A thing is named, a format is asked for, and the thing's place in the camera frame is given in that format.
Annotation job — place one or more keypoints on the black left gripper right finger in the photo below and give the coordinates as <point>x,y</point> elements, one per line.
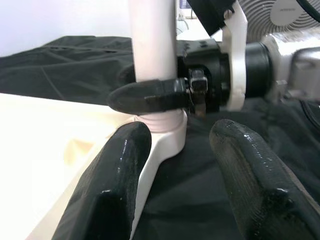
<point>262,190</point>

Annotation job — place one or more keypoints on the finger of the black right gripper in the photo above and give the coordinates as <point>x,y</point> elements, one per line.
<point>126,75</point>
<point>150,96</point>

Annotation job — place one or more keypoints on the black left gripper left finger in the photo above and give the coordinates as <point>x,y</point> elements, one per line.
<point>107,190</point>

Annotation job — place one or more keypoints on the white plastic table leg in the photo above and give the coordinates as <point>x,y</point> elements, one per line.
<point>152,37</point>

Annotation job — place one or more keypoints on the white plastic table top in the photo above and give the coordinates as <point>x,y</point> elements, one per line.
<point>37,130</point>

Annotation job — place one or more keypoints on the black cloth table cover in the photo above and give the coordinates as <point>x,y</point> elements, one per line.
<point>190,175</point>

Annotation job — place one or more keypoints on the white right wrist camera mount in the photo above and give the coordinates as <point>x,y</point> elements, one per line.
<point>236,50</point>

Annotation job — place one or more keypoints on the white pedestal fan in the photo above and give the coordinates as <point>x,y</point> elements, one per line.
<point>285,12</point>

